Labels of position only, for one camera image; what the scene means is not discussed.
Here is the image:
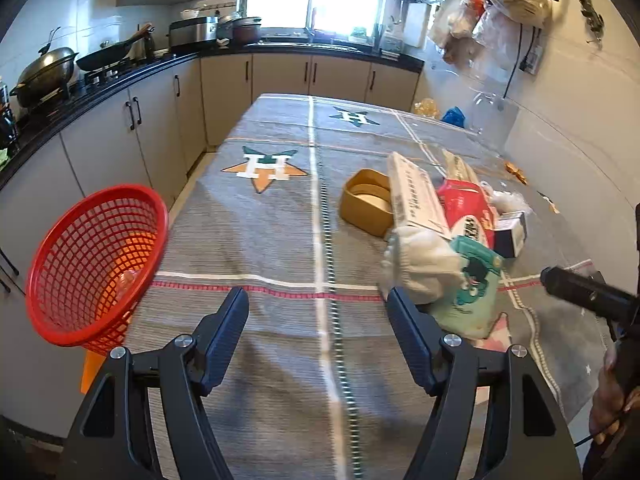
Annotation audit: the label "black frying pan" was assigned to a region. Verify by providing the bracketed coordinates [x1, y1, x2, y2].
[76, 23, 154, 72]

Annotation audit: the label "orange stool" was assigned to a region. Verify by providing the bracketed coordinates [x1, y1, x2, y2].
[80, 350, 105, 394]

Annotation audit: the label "person's right hand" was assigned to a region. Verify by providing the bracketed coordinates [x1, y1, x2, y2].
[589, 347, 639, 444]

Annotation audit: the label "red plastic mesh basket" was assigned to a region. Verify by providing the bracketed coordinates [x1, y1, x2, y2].
[26, 184, 168, 356]

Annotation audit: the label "grey patterned tablecloth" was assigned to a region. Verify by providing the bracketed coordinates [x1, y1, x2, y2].
[126, 94, 608, 479]

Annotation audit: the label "white printed cardboard box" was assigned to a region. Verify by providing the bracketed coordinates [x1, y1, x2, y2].
[387, 152, 451, 240]

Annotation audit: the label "orange medicine box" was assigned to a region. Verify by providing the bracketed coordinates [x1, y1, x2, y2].
[101, 231, 156, 306]

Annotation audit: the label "dark cooking pot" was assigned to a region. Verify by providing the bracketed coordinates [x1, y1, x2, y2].
[232, 16, 262, 46]

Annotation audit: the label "orange candy wrapper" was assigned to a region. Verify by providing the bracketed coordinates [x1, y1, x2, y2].
[504, 162, 528, 185]

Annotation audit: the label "red snack package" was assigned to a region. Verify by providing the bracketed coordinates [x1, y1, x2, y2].
[437, 179, 498, 249]

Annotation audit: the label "yellow round container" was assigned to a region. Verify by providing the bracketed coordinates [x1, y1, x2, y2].
[338, 168, 394, 238]

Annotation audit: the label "yellow plastic bag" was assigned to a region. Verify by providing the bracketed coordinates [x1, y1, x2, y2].
[412, 98, 440, 119]

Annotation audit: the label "dark blue small box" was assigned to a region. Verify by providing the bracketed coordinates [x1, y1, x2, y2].
[494, 211, 527, 259]

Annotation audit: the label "hanging plastic bags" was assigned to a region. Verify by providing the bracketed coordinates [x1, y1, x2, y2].
[427, 0, 550, 68]

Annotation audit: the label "teal tissue pack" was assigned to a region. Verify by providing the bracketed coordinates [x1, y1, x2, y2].
[427, 236, 503, 339]

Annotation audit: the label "white cloth glove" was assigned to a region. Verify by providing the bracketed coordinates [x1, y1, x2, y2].
[378, 226, 464, 304]

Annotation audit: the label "silver rice cooker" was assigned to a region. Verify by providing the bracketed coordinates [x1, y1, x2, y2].
[168, 16, 218, 51]

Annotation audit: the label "steel wok with lid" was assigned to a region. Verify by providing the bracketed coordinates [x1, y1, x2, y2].
[10, 27, 77, 108]

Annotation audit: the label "blue plastic bag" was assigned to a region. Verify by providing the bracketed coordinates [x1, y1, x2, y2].
[440, 106, 465, 128]

